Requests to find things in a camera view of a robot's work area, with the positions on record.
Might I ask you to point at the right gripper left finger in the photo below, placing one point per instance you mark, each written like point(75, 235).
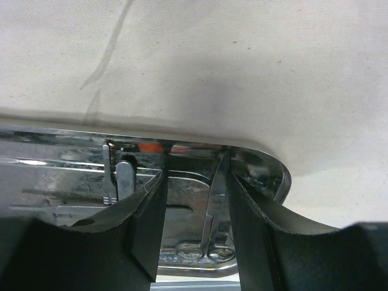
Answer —
point(115, 249)

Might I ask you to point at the beige cloth wrap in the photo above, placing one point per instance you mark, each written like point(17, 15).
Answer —
point(307, 80)

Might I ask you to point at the curved steel scissors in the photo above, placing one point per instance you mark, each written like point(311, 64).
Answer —
point(207, 248)

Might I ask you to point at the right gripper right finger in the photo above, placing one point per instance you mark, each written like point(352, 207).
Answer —
point(278, 249)

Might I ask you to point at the steel instrument tray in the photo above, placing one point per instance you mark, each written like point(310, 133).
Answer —
point(43, 166)

